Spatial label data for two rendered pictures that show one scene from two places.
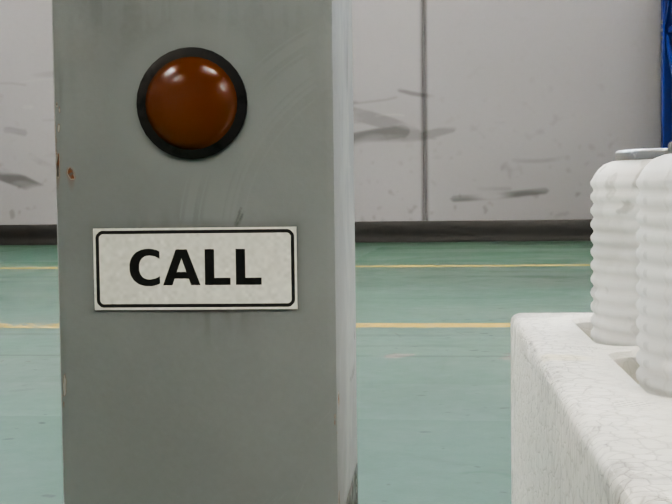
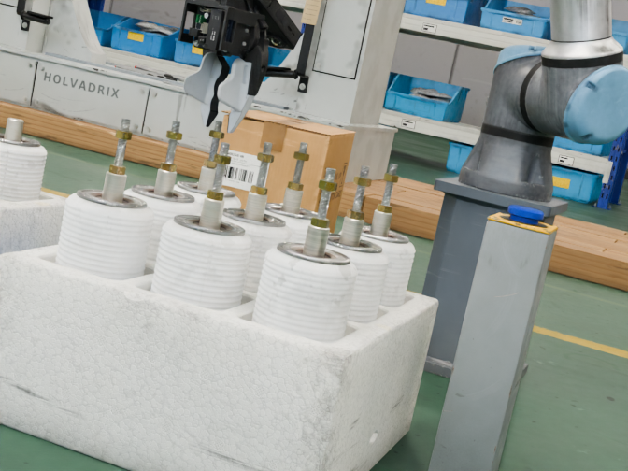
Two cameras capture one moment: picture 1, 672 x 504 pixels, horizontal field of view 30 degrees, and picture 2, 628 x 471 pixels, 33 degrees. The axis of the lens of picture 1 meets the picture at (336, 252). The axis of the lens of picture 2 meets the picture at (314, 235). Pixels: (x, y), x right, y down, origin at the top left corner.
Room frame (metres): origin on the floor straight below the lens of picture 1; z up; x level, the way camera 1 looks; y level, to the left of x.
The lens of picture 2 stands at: (1.56, 0.10, 0.44)
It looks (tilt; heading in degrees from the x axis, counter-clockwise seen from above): 9 degrees down; 194
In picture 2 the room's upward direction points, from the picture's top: 12 degrees clockwise
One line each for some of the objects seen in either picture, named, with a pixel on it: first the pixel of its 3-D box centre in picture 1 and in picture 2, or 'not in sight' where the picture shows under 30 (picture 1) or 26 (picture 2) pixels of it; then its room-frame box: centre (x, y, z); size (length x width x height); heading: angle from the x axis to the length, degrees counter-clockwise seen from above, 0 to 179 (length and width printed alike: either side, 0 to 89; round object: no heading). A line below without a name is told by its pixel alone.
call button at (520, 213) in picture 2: not in sight; (524, 217); (0.34, 0.03, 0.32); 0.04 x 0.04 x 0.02
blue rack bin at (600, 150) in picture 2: not in sight; (578, 131); (-4.52, -0.05, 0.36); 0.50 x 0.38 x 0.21; 174
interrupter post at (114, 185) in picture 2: not in sight; (114, 188); (0.50, -0.39, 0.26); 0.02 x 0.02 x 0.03
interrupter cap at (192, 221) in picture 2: not in sight; (209, 226); (0.51, -0.27, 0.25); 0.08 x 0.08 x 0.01
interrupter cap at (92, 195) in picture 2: not in sight; (111, 200); (0.50, -0.39, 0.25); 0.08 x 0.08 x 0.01
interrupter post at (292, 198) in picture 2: not in sight; (292, 202); (0.27, -0.25, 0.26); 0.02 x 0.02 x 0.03
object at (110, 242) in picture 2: not in sight; (97, 280); (0.50, -0.39, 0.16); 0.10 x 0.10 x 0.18
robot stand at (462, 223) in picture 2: not in sight; (482, 279); (-0.19, -0.04, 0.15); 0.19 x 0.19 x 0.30; 84
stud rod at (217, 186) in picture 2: not in sight; (219, 178); (0.51, -0.27, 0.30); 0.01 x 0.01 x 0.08
